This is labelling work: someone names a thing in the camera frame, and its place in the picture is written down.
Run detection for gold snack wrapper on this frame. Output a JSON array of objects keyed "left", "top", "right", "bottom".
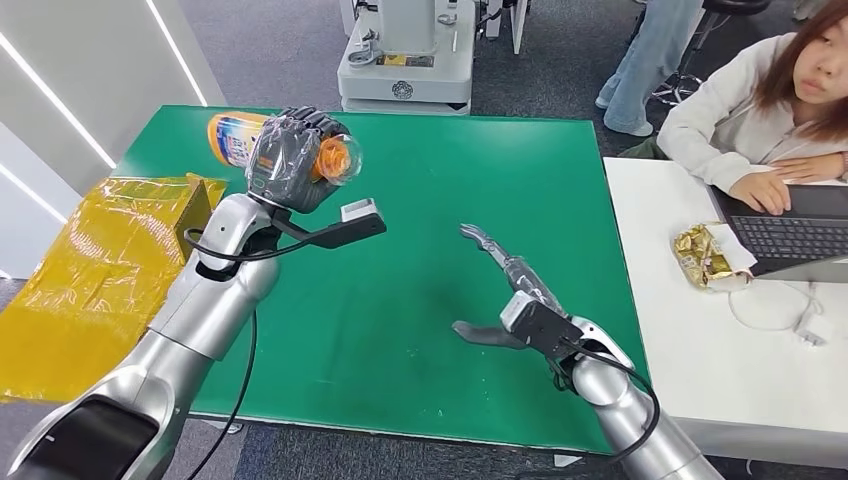
[{"left": 672, "top": 222, "right": 759, "bottom": 293}]

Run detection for green table mat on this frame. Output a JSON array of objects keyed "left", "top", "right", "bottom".
[{"left": 113, "top": 105, "right": 651, "bottom": 456}]

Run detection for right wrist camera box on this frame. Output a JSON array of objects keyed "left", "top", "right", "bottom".
[{"left": 499, "top": 290, "right": 586, "bottom": 363}]

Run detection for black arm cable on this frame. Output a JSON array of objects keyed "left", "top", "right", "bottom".
[
  {"left": 548, "top": 336, "right": 663, "bottom": 466},
  {"left": 183, "top": 227, "right": 314, "bottom": 480}
]

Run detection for yellow taped cardboard box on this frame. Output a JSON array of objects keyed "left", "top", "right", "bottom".
[{"left": 0, "top": 172, "right": 231, "bottom": 406}]

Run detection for person's hand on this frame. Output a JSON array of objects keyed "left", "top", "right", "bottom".
[
  {"left": 727, "top": 170, "right": 794, "bottom": 217},
  {"left": 769, "top": 151, "right": 848, "bottom": 186}
]

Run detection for orange plastic bottle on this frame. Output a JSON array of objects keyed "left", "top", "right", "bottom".
[{"left": 206, "top": 111, "right": 365, "bottom": 186}]

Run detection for person's right hand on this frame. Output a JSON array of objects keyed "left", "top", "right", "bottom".
[{"left": 727, "top": 170, "right": 794, "bottom": 217}]

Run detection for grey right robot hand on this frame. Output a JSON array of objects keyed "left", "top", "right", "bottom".
[{"left": 452, "top": 223, "right": 575, "bottom": 351}]

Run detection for dark grey laptop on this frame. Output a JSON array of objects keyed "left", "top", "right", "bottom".
[{"left": 707, "top": 184, "right": 848, "bottom": 285}]

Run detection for white furniture leg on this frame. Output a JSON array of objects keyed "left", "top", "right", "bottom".
[{"left": 508, "top": 0, "right": 531, "bottom": 56}]

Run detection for black stool with chrome base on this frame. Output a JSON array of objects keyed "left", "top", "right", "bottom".
[{"left": 650, "top": 0, "right": 774, "bottom": 109}]

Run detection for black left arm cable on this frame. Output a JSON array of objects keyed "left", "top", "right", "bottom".
[{"left": 183, "top": 227, "right": 314, "bottom": 480}]

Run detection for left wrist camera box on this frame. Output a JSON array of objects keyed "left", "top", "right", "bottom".
[{"left": 270, "top": 197, "right": 388, "bottom": 252}]

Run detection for white charger cable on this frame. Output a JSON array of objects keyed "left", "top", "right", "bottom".
[{"left": 727, "top": 280, "right": 835, "bottom": 348}]

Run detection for person's left hand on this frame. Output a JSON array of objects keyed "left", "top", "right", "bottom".
[{"left": 769, "top": 151, "right": 848, "bottom": 186}]

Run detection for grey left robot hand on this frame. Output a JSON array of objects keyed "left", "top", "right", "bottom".
[{"left": 244, "top": 105, "right": 353, "bottom": 215}]

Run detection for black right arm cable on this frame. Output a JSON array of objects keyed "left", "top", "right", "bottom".
[{"left": 548, "top": 336, "right": 663, "bottom": 466}]

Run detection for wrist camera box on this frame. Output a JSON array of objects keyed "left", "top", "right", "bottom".
[
  {"left": 499, "top": 290, "right": 586, "bottom": 363},
  {"left": 270, "top": 197, "right": 388, "bottom": 252}
]

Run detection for seated person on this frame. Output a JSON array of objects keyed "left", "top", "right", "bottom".
[{"left": 657, "top": 0, "right": 848, "bottom": 217}]

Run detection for standing person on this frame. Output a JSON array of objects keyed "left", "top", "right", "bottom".
[{"left": 594, "top": 0, "right": 705, "bottom": 138}]

